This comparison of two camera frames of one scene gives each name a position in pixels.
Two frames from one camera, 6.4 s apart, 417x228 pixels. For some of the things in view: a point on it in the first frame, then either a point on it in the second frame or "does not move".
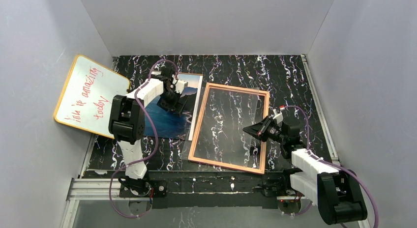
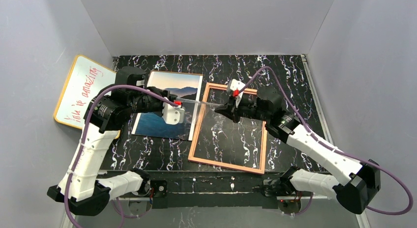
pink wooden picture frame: x=203 y=103 does not move
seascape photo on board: x=170 y=125 does not move
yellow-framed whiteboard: x=87 y=98 does not move
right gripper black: x=263 y=128 -> x=234 y=107
